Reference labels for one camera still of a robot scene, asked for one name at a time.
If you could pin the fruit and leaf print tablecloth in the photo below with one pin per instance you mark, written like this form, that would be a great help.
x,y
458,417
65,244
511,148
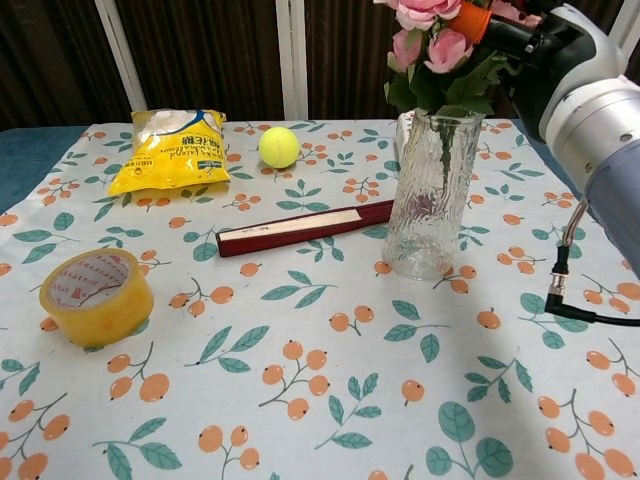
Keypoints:
x,y
280,360

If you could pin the yellow-green tennis ball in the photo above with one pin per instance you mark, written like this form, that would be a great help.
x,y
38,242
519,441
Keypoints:
x,y
279,147

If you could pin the yellowish packing tape roll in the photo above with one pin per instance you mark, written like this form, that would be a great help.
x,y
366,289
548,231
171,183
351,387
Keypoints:
x,y
115,315

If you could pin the pink rose bouquet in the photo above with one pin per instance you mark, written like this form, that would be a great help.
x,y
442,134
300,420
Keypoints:
x,y
435,50

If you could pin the small white printed bottle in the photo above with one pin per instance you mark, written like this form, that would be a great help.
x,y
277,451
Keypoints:
x,y
401,140

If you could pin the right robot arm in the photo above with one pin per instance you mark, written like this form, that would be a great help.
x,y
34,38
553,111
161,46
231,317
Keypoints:
x,y
600,130

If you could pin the yellow marshmallow bag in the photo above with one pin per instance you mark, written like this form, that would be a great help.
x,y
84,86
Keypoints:
x,y
170,160

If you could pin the dark red folded fan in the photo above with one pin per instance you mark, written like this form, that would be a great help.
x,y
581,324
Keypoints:
x,y
280,235

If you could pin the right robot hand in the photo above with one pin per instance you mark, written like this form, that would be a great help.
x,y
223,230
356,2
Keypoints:
x,y
565,55

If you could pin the ribbed clear glass vase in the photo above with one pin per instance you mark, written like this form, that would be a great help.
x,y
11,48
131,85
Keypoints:
x,y
425,225

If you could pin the dark folding screen white frame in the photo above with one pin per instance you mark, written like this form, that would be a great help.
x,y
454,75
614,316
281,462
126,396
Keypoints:
x,y
200,50

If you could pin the teal table cover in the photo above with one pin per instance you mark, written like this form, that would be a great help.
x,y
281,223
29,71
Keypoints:
x,y
30,160

